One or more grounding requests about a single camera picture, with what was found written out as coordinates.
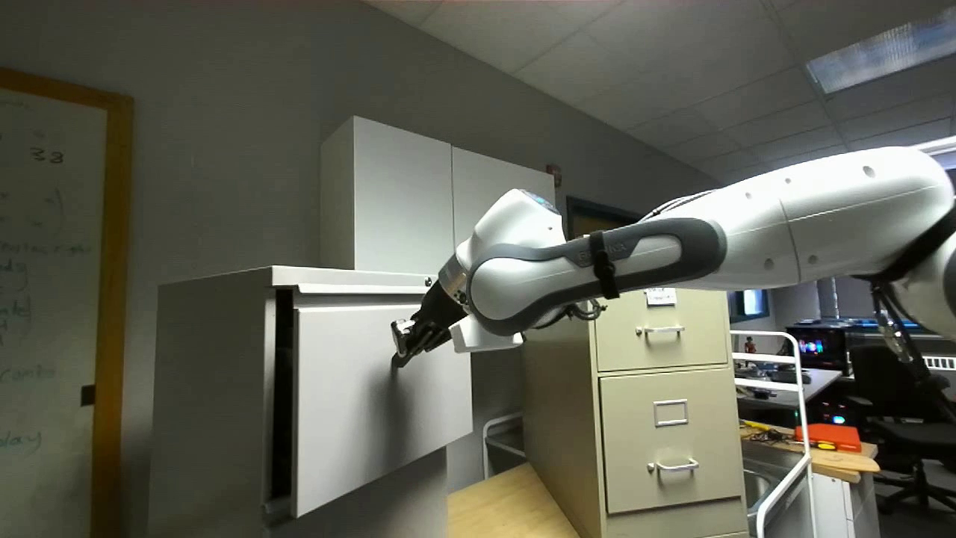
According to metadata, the dark framed wall panel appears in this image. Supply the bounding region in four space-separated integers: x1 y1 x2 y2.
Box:
562 191 651 243

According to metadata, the black office chair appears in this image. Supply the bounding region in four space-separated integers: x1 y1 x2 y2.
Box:
858 340 956 513

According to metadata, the wood framed whiteboard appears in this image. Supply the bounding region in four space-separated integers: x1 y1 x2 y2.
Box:
0 67 138 538

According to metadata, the black velcro strap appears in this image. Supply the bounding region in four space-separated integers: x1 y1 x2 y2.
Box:
586 228 624 303

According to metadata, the beige metal filing cabinet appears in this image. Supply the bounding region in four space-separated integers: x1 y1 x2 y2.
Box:
519 283 754 538

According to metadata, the silver filing drawer handle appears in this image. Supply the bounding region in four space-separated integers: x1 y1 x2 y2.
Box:
645 455 703 488
633 319 691 349

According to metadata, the ceiling light panel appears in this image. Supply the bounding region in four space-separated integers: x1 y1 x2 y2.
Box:
801 5 956 100

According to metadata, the white metal tube frame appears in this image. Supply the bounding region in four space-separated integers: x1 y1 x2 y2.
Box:
482 410 530 482
730 325 816 538

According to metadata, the orange hand tool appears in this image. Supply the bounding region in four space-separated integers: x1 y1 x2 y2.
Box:
793 422 867 455

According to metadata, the small beige filing drawer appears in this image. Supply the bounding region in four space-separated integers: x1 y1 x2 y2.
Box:
591 286 736 373

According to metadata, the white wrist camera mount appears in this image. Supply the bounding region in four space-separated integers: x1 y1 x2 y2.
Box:
447 315 530 358

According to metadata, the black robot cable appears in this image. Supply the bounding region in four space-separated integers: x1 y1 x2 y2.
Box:
869 274 952 427

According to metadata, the wooden workbench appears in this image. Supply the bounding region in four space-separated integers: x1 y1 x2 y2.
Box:
739 419 885 485

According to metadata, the large beige filing drawer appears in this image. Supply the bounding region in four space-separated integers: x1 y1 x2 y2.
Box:
598 363 751 521

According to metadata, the tall white storage cabinet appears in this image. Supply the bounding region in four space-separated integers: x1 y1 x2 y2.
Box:
316 114 562 494

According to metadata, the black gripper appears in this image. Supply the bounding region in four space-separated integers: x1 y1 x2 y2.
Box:
389 277 473 373

